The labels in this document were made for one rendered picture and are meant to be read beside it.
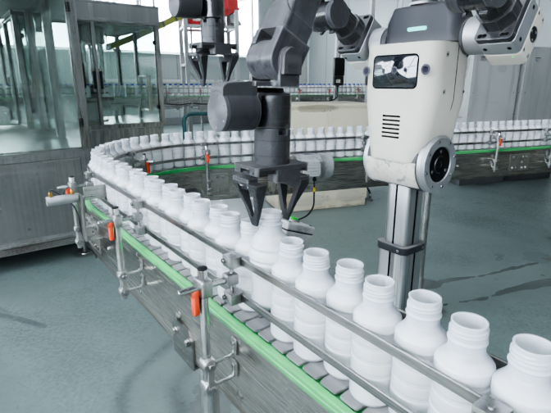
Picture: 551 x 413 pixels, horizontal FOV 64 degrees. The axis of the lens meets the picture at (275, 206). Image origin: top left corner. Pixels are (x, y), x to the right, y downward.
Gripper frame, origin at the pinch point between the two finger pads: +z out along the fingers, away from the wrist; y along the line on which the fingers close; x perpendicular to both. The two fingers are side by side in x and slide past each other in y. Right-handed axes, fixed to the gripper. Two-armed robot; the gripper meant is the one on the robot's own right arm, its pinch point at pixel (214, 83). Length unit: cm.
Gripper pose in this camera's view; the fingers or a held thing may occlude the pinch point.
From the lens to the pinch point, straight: 113.5
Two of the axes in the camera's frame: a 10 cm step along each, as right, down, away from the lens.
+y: -8.0, 1.6, -5.8
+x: 6.0, 2.2, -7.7
